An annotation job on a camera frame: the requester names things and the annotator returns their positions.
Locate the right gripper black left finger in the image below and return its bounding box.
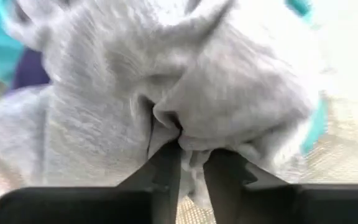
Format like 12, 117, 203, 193
116, 141, 183, 224

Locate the navy white-dotted garment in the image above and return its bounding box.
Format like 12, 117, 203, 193
9, 46, 52, 93

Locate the large white garment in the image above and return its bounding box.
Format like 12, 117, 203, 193
290, 0, 358, 103

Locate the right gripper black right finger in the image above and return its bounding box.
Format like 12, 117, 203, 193
203, 148, 289, 224

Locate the light grey garment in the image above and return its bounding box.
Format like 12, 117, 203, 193
0, 0, 323, 206

